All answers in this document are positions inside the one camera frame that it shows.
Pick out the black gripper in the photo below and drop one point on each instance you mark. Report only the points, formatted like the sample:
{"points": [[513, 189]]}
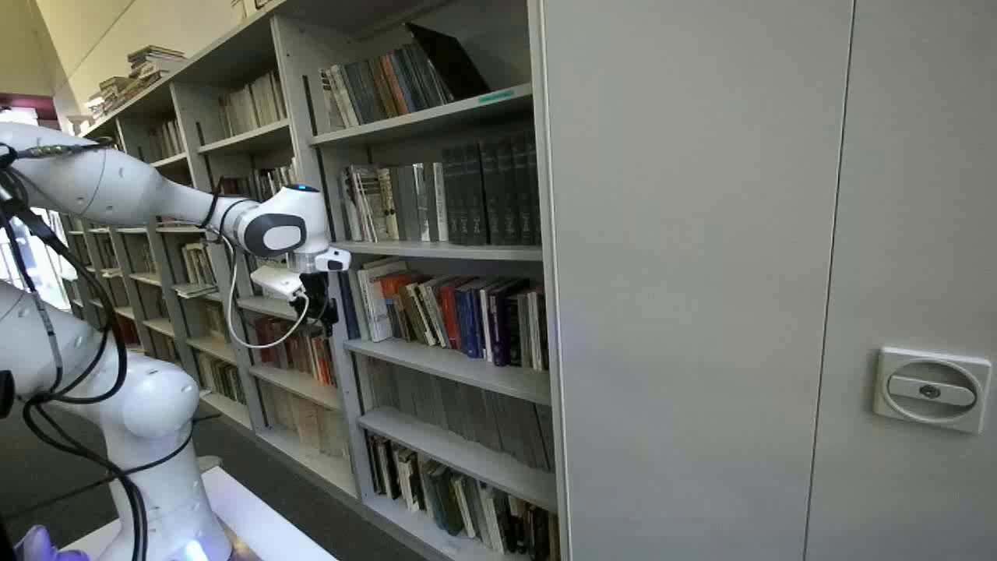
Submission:
{"points": [[320, 297]]}

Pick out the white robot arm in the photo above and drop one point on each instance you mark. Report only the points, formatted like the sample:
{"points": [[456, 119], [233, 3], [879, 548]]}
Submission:
{"points": [[93, 182]]}

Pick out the orange red book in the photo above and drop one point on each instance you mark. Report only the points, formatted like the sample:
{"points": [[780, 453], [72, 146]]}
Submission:
{"points": [[394, 297]]}

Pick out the thin white book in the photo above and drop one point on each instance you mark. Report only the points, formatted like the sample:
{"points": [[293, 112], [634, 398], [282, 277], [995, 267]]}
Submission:
{"points": [[362, 208]]}

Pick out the grey cloth book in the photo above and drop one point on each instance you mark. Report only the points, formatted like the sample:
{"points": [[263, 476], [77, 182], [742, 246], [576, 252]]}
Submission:
{"points": [[412, 208], [399, 208], [431, 208]]}

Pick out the beige book row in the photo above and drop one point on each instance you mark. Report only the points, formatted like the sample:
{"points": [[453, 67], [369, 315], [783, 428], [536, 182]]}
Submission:
{"points": [[305, 422]]}

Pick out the glossy grey book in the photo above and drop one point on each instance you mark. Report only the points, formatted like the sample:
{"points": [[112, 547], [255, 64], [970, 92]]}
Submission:
{"points": [[422, 208]]}

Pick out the white patterned Cambridge book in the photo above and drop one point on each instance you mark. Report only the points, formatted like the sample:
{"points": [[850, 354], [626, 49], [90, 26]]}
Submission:
{"points": [[437, 204]]}

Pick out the blue book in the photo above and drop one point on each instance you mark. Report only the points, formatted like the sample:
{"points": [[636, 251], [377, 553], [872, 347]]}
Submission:
{"points": [[473, 321]]}

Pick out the dark book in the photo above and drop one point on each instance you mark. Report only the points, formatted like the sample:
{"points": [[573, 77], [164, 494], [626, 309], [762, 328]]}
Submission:
{"points": [[504, 328]]}

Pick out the white book row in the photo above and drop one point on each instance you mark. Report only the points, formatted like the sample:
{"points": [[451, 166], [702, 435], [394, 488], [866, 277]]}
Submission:
{"points": [[254, 103]]}

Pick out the white book pair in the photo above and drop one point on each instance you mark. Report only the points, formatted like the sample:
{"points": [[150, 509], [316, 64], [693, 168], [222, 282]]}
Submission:
{"points": [[532, 331]]}

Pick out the black leaning book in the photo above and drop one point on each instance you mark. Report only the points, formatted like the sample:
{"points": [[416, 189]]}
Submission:
{"points": [[453, 64]]}

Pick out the red and green books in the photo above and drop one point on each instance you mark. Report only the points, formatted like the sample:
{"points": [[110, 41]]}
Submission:
{"points": [[297, 354]]}

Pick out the leaning brown books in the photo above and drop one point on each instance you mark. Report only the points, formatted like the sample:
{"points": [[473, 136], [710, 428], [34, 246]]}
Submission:
{"points": [[422, 314]]}

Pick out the grey metal bookshelf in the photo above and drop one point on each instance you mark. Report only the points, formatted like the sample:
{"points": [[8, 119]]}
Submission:
{"points": [[448, 252], [251, 136], [90, 231], [143, 277]]}

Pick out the dark bound numbered volume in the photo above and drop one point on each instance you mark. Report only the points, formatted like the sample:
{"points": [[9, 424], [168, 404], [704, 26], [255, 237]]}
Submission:
{"points": [[517, 192], [473, 196], [448, 196], [505, 193], [460, 196], [492, 193], [480, 193], [533, 192]]}

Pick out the grey bound volumes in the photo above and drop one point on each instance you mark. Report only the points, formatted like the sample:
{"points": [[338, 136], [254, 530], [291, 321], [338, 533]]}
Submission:
{"points": [[469, 416]]}

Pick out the mixed coloured paperbacks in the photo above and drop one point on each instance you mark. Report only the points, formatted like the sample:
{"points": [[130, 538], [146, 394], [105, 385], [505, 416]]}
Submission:
{"points": [[362, 95]]}

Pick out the mixed dark and white books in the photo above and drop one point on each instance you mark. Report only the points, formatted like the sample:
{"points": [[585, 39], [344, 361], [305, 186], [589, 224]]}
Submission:
{"points": [[456, 503]]}

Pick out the stack of papers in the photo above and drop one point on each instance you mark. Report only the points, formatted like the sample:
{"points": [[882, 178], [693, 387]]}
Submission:
{"points": [[150, 64]]}

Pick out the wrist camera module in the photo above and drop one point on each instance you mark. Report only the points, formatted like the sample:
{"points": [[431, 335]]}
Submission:
{"points": [[335, 258]]}

